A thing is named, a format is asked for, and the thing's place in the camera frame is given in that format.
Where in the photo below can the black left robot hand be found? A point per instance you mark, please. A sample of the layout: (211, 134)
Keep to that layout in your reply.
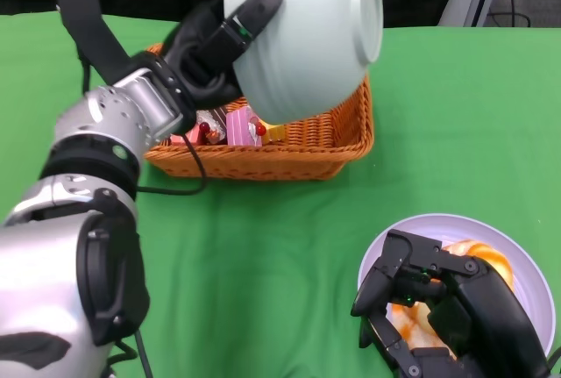
(201, 49)

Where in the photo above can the grey-green bowl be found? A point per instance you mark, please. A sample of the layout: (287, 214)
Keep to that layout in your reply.
(315, 44)

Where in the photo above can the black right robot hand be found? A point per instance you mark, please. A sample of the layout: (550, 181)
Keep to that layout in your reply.
(482, 321)

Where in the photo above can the chocolate cake with cherry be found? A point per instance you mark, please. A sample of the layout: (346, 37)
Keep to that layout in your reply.
(215, 123)

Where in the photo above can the orange striped bread roll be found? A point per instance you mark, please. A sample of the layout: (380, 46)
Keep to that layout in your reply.
(416, 325)
(491, 257)

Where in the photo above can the light pink layered cake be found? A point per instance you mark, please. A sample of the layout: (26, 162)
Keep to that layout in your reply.
(186, 137)

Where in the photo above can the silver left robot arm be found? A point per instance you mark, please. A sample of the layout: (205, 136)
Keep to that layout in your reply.
(44, 273)

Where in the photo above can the green tablecloth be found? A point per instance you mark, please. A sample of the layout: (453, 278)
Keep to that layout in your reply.
(285, 264)

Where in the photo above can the yellow layered cake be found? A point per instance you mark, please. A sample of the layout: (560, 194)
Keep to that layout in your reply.
(275, 132)

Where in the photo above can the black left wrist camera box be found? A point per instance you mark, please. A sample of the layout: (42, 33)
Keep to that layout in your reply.
(83, 9)

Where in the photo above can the orange wicker basket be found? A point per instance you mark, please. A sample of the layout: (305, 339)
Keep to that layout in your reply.
(263, 163)

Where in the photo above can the magenta cake with cherry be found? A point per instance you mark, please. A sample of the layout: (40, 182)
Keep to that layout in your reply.
(239, 130)

